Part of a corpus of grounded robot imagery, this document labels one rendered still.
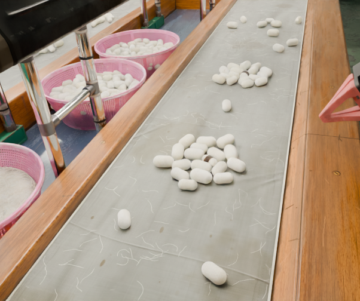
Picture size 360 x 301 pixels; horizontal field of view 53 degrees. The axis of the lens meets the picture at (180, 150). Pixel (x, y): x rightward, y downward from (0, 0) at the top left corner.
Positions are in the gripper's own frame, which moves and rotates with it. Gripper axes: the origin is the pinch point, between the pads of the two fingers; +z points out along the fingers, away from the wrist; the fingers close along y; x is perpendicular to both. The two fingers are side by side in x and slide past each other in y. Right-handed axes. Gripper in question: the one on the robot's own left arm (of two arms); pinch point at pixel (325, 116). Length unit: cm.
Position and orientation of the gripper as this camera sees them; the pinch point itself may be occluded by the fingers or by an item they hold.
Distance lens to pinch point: 62.5
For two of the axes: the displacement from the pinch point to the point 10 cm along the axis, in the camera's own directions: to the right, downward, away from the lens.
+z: -6.8, 4.3, 5.9
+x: 6.7, 7.0, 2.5
